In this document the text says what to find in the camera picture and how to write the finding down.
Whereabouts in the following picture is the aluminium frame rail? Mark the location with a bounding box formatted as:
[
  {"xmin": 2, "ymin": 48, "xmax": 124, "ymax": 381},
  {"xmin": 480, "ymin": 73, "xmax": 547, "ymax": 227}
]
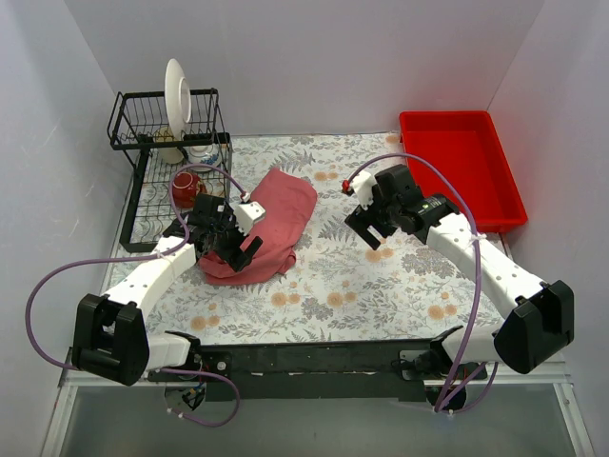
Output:
[{"xmin": 43, "ymin": 362, "xmax": 600, "ymax": 456}]

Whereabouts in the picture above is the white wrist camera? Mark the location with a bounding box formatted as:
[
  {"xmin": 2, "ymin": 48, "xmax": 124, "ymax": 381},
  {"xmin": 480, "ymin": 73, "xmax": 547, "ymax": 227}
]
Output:
[
  {"xmin": 233, "ymin": 201, "xmax": 265, "ymax": 235},
  {"xmin": 342, "ymin": 170, "xmax": 377, "ymax": 210}
]

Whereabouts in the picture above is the floral table mat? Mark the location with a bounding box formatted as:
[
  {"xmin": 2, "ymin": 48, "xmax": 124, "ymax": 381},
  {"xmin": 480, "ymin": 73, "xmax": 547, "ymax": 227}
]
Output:
[{"xmin": 147, "ymin": 133, "xmax": 501, "ymax": 345}]

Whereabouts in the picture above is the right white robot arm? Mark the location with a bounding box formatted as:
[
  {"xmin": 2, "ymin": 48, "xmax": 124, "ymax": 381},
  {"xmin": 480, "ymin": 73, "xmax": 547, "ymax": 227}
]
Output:
[{"xmin": 343, "ymin": 165, "xmax": 575, "ymax": 379}]

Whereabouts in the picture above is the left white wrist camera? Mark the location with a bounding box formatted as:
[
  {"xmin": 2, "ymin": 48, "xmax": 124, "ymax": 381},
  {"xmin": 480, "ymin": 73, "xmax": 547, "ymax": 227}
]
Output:
[{"xmin": 233, "ymin": 201, "xmax": 265, "ymax": 235}]

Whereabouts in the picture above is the black wire dish rack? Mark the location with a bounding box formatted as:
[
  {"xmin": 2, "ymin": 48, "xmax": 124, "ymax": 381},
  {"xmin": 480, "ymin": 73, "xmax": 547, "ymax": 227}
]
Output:
[{"xmin": 107, "ymin": 89, "xmax": 233, "ymax": 253}]

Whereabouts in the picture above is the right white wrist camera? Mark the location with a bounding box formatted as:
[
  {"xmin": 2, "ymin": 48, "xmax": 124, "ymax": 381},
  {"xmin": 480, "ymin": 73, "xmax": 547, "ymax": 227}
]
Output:
[{"xmin": 342, "ymin": 170, "xmax": 377, "ymax": 210}]

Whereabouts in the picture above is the red ceramic bowl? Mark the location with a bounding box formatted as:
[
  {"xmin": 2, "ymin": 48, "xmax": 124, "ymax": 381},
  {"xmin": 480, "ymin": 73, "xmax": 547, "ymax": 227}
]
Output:
[{"xmin": 171, "ymin": 171, "xmax": 207, "ymax": 209}]

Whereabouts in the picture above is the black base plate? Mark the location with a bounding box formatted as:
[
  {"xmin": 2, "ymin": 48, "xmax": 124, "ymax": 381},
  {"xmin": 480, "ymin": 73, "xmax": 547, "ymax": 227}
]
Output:
[{"xmin": 147, "ymin": 340, "xmax": 489, "ymax": 404}]

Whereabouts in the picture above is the pink red t shirt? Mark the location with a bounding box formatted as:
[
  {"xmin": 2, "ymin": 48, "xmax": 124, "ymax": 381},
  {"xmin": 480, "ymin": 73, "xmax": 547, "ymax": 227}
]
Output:
[{"xmin": 199, "ymin": 169, "xmax": 318, "ymax": 286}]

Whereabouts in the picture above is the blue white floral teapot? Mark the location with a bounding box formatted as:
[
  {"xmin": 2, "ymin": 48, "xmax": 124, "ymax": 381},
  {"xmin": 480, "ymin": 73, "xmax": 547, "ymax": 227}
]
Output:
[{"xmin": 187, "ymin": 144, "xmax": 221, "ymax": 172}]

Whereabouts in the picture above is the white ceramic plate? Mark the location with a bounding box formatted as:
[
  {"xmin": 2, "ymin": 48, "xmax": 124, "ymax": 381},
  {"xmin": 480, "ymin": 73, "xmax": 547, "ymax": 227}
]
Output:
[{"xmin": 165, "ymin": 58, "xmax": 192, "ymax": 140}]

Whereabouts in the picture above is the red plastic bin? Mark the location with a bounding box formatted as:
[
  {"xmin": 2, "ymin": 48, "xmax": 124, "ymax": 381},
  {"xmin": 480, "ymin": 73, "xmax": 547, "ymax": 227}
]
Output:
[{"xmin": 399, "ymin": 110, "xmax": 528, "ymax": 233}]

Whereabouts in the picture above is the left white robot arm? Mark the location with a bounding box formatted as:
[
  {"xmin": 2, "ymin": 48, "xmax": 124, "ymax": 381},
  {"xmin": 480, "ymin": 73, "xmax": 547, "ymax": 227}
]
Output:
[{"xmin": 71, "ymin": 194, "xmax": 265, "ymax": 386}]

